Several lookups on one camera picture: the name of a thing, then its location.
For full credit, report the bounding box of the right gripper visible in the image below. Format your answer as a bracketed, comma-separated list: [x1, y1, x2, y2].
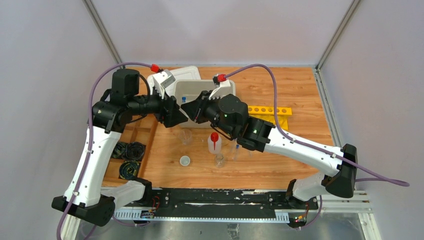
[181, 90, 237, 139]

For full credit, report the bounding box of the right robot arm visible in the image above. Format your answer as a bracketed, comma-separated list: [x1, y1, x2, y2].
[181, 91, 357, 209]

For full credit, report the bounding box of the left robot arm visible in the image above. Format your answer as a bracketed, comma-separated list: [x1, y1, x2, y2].
[51, 68, 188, 227]

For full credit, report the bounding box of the clear glass beaker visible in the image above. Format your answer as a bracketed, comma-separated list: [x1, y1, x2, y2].
[179, 128, 193, 145]

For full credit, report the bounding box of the beige plastic bin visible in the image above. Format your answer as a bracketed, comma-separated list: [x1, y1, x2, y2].
[174, 79, 215, 129]

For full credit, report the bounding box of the wash bottle red cap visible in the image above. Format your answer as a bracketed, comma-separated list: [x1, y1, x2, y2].
[207, 132, 222, 155]

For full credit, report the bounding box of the white bin lid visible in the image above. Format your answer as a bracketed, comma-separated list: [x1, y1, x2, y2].
[147, 65, 201, 96]

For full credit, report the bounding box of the wooden organizer tray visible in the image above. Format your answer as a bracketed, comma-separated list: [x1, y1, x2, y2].
[101, 114, 158, 187]

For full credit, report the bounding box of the small white cup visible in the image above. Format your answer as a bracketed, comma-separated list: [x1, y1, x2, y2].
[179, 155, 191, 167]

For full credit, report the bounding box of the small glass jar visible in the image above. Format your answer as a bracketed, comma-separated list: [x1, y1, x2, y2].
[214, 153, 225, 168]

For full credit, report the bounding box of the yellow test tube rack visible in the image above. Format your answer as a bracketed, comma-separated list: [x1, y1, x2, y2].
[248, 105, 292, 131]

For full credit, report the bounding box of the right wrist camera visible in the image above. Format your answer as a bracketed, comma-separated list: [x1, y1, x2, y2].
[208, 80, 233, 100]

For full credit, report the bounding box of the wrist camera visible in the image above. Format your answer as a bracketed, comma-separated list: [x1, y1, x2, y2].
[152, 69, 176, 100]
[208, 80, 233, 100]

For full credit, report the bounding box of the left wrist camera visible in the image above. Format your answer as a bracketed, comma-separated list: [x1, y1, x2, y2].
[152, 69, 176, 100]

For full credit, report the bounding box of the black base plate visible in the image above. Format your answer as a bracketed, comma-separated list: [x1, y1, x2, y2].
[126, 188, 319, 220]

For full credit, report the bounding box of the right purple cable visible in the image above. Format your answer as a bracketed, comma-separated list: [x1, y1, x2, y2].
[216, 64, 410, 229]

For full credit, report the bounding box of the purple cable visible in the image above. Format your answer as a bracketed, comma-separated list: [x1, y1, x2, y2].
[56, 62, 160, 240]
[216, 64, 410, 229]

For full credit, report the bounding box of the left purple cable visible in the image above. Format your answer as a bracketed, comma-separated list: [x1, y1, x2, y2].
[56, 62, 160, 240]

